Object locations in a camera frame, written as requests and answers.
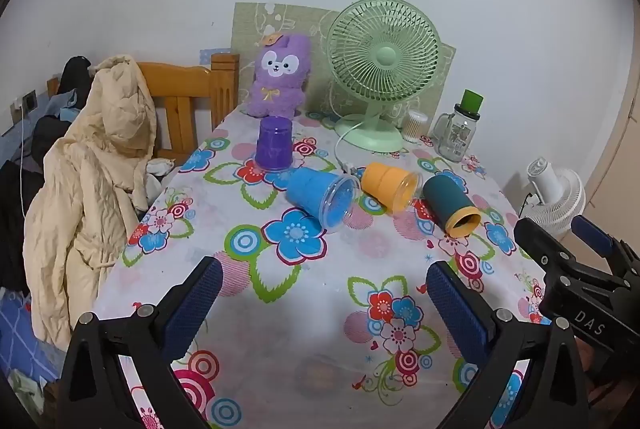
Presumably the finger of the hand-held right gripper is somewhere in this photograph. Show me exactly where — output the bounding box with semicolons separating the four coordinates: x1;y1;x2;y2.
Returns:
514;216;581;275
571;215;640;270

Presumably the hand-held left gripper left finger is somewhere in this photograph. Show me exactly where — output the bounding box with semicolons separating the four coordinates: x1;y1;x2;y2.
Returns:
59;256;224;429

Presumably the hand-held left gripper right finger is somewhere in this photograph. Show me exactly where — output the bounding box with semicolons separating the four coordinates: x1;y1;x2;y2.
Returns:
425;260;593;429

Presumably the teal cup with yellow rim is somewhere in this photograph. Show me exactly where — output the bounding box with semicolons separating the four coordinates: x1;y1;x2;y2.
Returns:
422;174;483;238

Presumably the orange plastic cup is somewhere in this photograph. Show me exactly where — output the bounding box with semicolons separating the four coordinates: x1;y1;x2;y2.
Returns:
361;162;423;213

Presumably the blue plastic cup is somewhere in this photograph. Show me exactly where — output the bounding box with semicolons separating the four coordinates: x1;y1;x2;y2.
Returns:
286;168;361;235

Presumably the purple plastic cup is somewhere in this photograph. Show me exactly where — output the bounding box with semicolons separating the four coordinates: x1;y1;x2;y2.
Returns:
255;116;294;171

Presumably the white standing fan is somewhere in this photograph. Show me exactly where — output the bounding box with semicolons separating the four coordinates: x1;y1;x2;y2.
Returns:
517;158;587;240

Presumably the floral tablecloth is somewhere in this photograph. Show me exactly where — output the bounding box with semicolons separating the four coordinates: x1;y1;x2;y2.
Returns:
95;106;551;429

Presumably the glass mug with green lid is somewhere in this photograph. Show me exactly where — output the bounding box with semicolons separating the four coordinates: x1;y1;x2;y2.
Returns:
432;89;485;162

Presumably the small white soft toy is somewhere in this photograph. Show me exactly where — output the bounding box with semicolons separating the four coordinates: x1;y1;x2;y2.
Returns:
145;158;176;178

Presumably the beige padded jacket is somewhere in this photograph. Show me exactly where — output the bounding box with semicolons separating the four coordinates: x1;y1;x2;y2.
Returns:
22;54;158;352

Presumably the clear cotton swab container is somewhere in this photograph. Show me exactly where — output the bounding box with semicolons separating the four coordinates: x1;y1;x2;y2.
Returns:
401;109;430;144

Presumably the blue checked cloth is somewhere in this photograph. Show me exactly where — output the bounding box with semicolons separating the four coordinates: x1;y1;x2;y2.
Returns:
0;289;63;380

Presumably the dark clothes pile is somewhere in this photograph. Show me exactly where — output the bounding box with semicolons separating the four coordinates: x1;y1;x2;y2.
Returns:
0;114;63;295

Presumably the wooden chair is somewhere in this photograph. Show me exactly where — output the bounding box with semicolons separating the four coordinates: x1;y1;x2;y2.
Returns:
47;53;242;160

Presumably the purple plush rabbit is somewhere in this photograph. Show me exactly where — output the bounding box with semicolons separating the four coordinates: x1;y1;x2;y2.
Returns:
240;33;313;118

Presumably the green desk fan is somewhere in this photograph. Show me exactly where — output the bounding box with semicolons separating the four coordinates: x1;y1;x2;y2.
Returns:
326;0;442;153

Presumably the black clothing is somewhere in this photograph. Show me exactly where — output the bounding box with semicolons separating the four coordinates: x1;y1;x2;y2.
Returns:
57;56;93;96

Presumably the green patterned mat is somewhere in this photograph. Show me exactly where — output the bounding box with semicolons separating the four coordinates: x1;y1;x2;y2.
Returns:
230;2;457;130

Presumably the white fan cable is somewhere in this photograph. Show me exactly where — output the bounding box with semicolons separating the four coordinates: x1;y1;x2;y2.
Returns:
334;114;368;175

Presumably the thin white charging cable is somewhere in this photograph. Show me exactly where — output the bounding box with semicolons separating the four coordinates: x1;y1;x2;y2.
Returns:
17;106;29;216

